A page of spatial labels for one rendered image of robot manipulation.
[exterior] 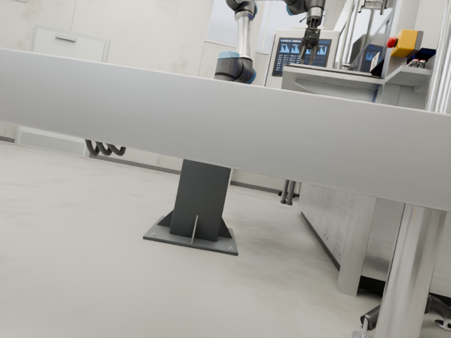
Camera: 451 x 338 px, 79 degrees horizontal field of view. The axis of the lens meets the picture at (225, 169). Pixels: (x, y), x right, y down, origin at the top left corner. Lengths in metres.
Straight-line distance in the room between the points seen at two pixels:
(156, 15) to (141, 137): 5.50
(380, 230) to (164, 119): 1.04
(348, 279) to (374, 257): 0.14
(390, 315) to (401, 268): 0.07
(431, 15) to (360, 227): 0.86
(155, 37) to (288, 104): 5.39
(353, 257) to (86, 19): 5.79
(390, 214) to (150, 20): 5.29
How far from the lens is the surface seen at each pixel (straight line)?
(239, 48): 1.73
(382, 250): 1.30
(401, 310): 0.47
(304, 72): 1.27
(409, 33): 1.29
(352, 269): 1.29
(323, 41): 2.40
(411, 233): 0.45
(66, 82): 0.51
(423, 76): 1.23
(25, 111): 0.55
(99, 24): 6.08
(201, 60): 5.49
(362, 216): 1.25
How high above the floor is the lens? 0.44
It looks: 2 degrees down
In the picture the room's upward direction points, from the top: 11 degrees clockwise
